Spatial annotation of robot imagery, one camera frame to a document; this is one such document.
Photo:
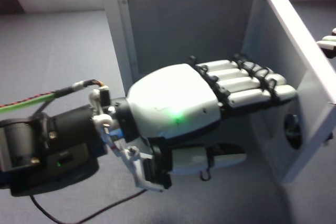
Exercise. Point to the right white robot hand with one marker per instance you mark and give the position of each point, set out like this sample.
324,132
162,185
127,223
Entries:
328,44

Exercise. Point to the white cabinet frame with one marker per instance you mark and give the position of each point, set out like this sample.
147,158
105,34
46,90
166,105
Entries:
111,11

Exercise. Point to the grey table cloth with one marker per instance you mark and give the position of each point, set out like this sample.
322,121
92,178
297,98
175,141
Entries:
65,45

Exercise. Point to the white cabinet door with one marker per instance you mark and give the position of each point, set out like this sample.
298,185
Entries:
312,87

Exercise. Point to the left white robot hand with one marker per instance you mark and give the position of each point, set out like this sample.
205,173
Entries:
170,98

